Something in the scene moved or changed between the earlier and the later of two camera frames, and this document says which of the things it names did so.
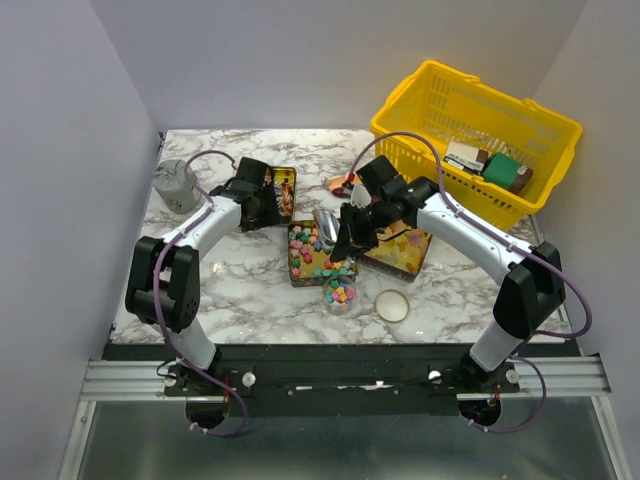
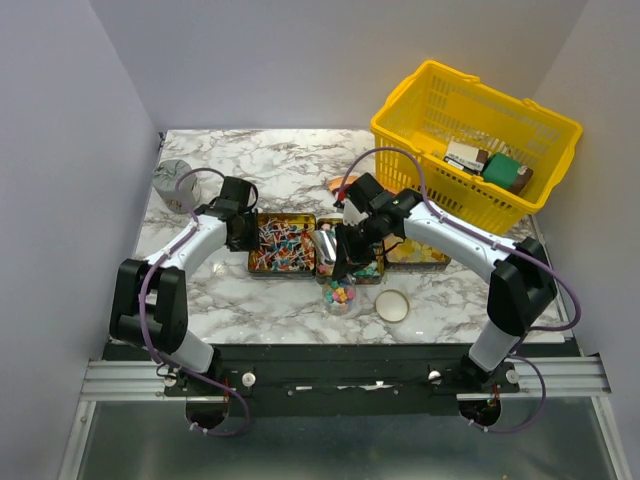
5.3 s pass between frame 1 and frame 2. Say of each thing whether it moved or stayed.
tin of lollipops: moved
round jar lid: stayed
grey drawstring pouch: stayed
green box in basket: stayed
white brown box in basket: stayed
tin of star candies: moved
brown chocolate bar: stayed
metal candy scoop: moved
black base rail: stayed
